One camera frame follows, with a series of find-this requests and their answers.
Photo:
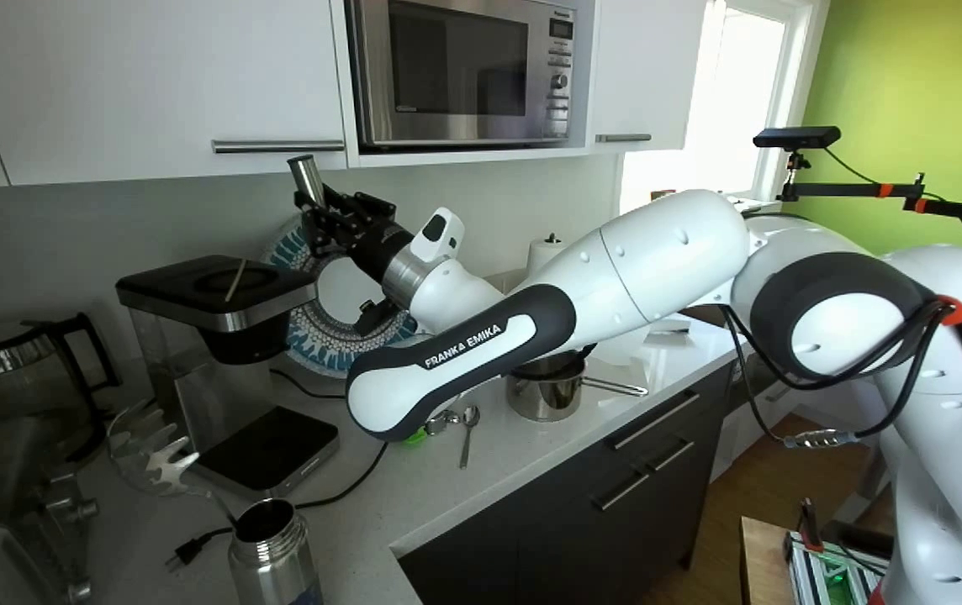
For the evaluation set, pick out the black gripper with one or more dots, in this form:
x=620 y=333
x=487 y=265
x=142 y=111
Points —
x=368 y=240

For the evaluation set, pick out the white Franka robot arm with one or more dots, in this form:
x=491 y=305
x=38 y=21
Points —
x=637 y=269

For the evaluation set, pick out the red black clamp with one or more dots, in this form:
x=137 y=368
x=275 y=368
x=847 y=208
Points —
x=813 y=526

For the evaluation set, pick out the steel microwave oven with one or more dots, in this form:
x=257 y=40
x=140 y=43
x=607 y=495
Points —
x=464 y=73

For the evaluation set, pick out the aluminium profile frame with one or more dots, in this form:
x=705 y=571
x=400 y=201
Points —
x=827 y=565

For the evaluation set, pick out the clear glass bowl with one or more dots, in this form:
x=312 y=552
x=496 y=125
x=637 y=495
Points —
x=148 y=448

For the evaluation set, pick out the blue patterned decorative plate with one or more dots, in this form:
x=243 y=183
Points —
x=325 y=337

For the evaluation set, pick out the black camera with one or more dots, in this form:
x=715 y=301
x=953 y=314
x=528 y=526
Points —
x=796 y=135

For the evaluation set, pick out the black steel coffee machine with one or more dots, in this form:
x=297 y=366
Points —
x=212 y=292

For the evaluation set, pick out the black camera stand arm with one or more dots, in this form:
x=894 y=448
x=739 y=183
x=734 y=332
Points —
x=863 y=191

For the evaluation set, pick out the glass coffee carafe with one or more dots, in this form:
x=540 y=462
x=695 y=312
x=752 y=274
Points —
x=11 y=376

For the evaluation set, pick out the small green object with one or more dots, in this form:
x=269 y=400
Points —
x=416 y=439

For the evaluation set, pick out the steel thermos bottle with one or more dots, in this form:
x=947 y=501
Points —
x=269 y=555

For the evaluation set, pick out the metal spoon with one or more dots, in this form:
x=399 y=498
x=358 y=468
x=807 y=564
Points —
x=469 y=439

